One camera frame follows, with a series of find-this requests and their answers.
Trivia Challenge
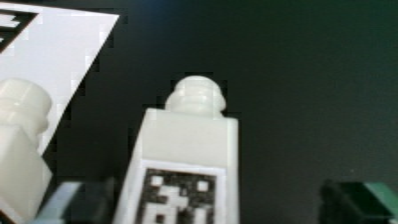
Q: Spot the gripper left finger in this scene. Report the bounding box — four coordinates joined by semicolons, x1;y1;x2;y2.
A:
34;180;114;224

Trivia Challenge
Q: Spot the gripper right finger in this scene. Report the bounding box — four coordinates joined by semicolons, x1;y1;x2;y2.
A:
318;181;398;224

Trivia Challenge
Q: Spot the white leg with tag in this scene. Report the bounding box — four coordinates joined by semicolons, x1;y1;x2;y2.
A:
112;76;240;224

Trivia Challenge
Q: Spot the white leg near right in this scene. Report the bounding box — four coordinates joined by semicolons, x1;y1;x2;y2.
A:
0;79;52;224

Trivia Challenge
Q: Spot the white sheet with tags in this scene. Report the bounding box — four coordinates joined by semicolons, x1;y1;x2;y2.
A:
0;0;119;153

